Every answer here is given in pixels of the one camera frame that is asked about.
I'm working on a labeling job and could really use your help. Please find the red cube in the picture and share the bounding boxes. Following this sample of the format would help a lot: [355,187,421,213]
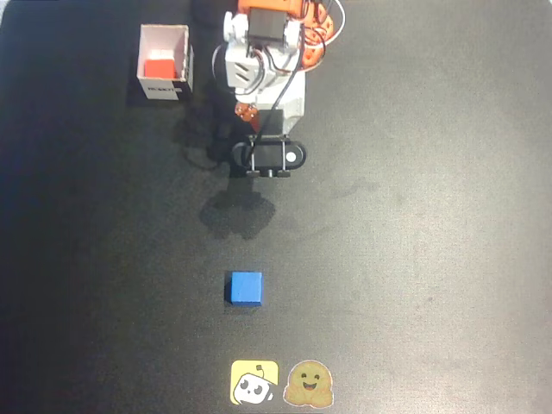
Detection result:
[143,57,177,80]

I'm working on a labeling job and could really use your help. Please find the white open cardboard box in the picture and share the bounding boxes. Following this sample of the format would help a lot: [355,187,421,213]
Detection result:
[136,23,196,103]

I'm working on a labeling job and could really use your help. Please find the blue cube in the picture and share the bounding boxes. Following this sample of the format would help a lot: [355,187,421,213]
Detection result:
[223,270,264,307]

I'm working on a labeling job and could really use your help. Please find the black oval webcam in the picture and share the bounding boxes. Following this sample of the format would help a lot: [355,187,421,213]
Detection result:
[230,134,307,179]

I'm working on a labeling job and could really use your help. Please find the black table mat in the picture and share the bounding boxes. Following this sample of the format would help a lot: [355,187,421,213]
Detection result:
[0,0,552,414]

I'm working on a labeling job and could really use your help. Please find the yellow robot sticker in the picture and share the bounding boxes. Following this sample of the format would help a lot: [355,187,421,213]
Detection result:
[229,359,280,406]

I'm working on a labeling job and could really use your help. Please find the hugging face emoji sticker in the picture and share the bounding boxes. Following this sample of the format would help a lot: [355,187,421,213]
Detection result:
[282,359,336,408]

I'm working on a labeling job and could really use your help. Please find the black camera cable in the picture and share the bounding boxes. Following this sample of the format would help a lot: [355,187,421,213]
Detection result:
[248,0,329,173]

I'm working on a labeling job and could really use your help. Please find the white servo wire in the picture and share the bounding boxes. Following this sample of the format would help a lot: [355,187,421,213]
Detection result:
[317,0,347,49]

